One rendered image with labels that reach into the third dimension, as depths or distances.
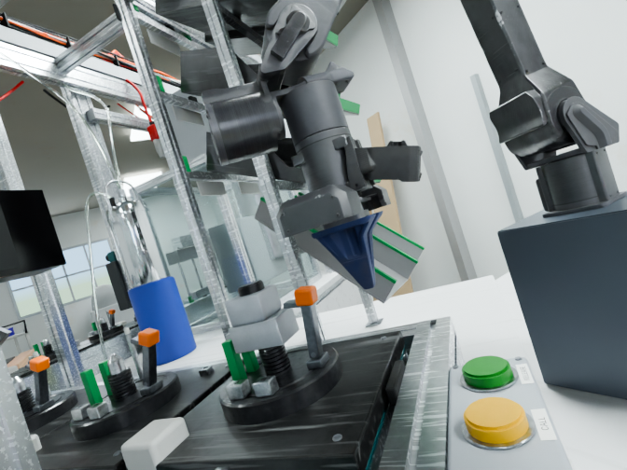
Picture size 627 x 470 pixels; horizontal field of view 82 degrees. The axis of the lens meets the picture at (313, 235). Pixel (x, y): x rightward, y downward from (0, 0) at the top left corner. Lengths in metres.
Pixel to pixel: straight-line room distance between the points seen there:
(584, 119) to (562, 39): 2.46
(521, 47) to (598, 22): 2.38
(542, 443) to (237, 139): 0.31
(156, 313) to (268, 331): 0.95
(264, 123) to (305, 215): 0.10
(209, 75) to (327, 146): 0.44
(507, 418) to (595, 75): 2.65
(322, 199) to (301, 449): 0.20
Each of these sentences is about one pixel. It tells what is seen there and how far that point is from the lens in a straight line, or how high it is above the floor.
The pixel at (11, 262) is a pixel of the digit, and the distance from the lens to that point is 0.38.
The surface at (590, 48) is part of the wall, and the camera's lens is 2.88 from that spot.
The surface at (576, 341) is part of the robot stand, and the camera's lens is 0.51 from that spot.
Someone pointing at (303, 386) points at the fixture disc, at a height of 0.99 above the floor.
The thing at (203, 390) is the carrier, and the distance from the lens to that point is 0.55.
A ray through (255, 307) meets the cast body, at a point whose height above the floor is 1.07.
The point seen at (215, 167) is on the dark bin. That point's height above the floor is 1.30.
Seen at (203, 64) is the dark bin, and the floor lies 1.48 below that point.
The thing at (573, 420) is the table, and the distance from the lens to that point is 0.50.
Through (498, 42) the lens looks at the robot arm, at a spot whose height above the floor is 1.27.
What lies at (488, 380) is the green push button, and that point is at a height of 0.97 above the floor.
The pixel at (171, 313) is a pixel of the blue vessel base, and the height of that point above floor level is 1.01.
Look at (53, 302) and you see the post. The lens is 1.52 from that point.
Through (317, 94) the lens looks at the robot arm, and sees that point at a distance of 0.36.
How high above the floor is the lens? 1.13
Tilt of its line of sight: 1 degrees down
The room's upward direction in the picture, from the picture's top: 18 degrees counter-clockwise
